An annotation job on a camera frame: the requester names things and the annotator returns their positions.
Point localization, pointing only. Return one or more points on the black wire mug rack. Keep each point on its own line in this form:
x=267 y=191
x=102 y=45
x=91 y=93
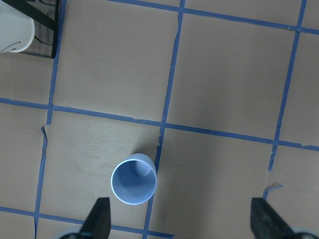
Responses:
x=46 y=16

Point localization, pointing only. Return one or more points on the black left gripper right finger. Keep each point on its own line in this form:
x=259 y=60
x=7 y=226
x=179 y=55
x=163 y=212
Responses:
x=266 y=222

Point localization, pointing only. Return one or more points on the light blue plastic cup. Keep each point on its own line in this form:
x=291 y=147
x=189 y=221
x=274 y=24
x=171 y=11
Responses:
x=134 y=180

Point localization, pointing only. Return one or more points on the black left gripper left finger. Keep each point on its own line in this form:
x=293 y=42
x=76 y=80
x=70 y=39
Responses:
x=97 y=224

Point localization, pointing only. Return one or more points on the white mug near rack end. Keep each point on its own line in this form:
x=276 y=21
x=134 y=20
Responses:
x=17 y=30

